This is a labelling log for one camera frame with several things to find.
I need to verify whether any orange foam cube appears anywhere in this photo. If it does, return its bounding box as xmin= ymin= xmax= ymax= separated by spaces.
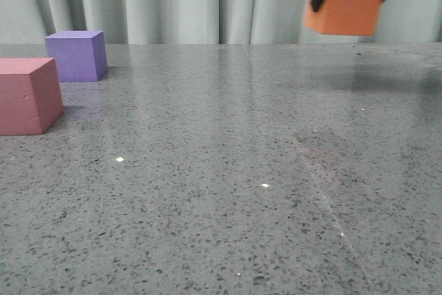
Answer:
xmin=304 ymin=0 xmax=382 ymax=36

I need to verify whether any pink foam cube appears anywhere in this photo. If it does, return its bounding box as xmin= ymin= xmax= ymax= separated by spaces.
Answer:
xmin=1 ymin=57 xmax=64 ymax=136

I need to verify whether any purple foam cube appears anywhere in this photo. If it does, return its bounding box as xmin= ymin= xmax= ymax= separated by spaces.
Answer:
xmin=45 ymin=30 xmax=108 ymax=82

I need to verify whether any grey-green curtain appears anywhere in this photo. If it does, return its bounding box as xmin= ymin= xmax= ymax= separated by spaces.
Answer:
xmin=0 ymin=0 xmax=442 ymax=46

